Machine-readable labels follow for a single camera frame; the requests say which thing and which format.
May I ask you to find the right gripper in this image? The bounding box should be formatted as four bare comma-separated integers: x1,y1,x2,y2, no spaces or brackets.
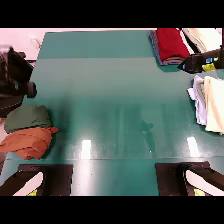
181,53,206,75

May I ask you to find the green T-shirt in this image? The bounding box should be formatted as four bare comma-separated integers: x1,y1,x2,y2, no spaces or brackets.
3,103,53,134

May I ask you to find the brown garment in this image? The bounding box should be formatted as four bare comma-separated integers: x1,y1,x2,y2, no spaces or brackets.
163,56,188,66

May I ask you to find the white garment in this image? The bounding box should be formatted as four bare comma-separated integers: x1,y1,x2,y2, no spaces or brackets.
181,28,223,54

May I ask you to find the red garment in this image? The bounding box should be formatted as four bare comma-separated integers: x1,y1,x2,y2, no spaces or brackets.
156,28,191,61

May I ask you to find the cream garment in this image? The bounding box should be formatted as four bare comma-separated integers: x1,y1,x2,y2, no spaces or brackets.
203,75,224,135

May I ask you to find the orange garment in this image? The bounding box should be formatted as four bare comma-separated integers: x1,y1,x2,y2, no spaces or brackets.
0,126,60,161

